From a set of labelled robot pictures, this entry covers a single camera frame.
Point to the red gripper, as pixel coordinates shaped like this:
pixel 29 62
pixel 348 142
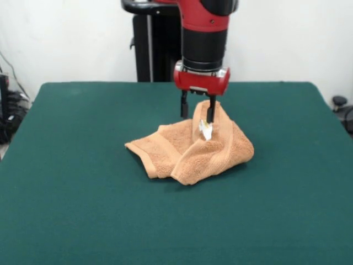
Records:
pixel 201 82

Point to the tan terry towel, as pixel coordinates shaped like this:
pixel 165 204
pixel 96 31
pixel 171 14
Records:
pixel 165 149

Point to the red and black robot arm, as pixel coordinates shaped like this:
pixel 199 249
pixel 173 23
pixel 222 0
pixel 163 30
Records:
pixel 204 41

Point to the dark green table cloth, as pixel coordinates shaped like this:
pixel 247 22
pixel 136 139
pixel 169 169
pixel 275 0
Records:
pixel 82 193

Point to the black round caster foot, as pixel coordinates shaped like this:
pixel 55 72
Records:
pixel 339 100

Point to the black box device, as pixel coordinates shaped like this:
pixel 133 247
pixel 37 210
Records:
pixel 4 105

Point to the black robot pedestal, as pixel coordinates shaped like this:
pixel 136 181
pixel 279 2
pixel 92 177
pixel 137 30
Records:
pixel 143 41

